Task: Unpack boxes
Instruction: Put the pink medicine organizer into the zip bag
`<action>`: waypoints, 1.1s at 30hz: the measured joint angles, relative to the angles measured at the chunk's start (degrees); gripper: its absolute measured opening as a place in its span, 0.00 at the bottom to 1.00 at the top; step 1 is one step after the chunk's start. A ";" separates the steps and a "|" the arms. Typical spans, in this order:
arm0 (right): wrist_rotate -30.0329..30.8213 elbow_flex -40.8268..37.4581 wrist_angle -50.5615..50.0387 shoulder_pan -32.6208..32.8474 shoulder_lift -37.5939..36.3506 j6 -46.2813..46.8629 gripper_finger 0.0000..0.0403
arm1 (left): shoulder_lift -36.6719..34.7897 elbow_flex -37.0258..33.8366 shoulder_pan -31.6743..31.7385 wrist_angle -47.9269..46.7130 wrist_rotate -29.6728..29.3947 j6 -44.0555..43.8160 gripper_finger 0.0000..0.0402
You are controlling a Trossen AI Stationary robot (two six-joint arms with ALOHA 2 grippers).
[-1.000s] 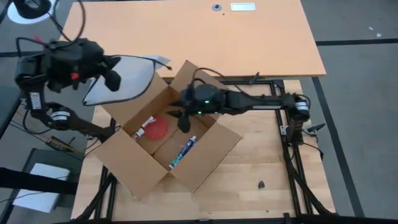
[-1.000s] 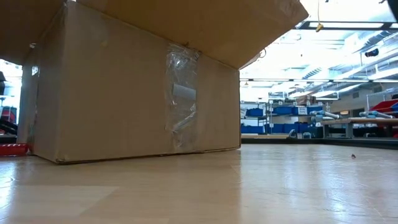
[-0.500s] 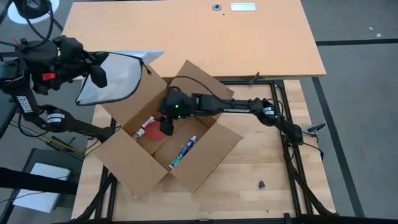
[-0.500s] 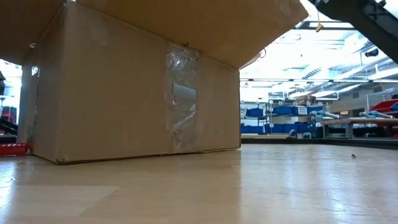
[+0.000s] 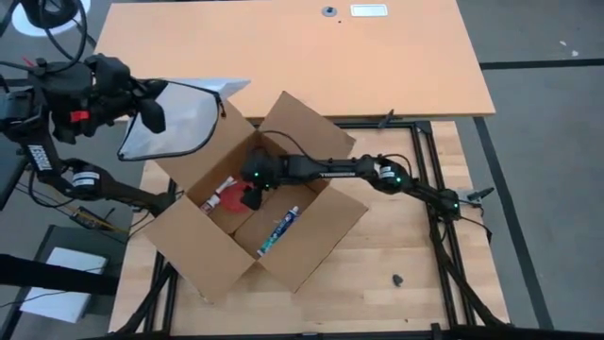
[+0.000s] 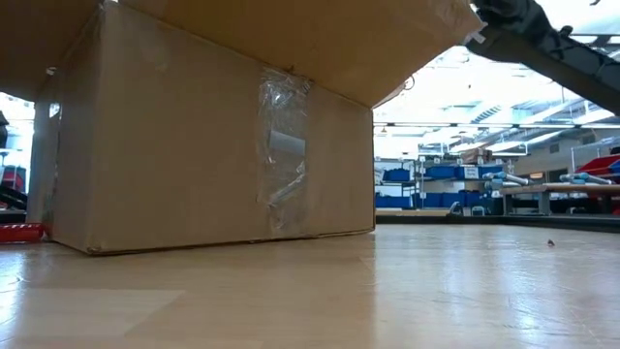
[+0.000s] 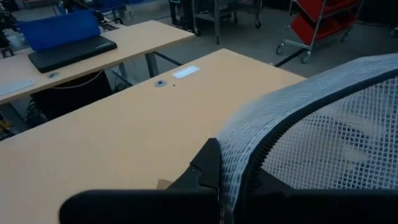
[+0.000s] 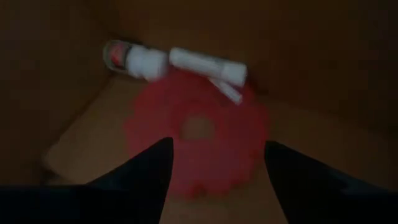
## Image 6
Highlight brown cardboard box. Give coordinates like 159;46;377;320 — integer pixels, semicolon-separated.
0;0;485;257

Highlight red box cutter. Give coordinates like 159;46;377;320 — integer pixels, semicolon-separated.
0;222;46;244

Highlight brown background cardboard boxes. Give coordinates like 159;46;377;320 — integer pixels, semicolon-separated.
458;146;494;166

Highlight red storage bins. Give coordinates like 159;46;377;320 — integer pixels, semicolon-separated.
574;153;620;176

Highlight wooden background table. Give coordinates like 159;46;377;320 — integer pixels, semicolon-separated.
498;182;620;217

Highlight blue bin with white label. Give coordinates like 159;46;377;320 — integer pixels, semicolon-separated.
425;165;505;180

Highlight blue storage bin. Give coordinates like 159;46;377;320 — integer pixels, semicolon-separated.
375;195;414;209
416;191;491;209
382;168;413;183

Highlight red crate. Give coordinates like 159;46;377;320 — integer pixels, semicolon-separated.
0;165;28;195

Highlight black cable bundle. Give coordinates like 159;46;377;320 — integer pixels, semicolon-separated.
0;186;28;212

